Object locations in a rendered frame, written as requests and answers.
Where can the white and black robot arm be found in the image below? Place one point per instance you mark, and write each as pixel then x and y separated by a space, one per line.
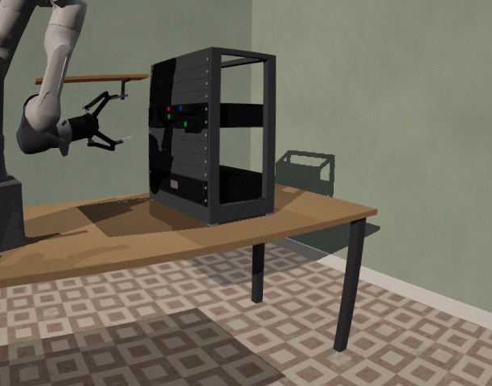
pixel 44 112

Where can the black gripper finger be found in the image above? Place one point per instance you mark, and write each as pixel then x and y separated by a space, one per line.
pixel 106 97
pixel 106 139

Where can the black server rack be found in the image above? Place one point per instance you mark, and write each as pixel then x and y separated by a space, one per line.
pixel 184 168

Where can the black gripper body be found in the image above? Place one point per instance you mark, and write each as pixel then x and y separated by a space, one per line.
pixel 79 130

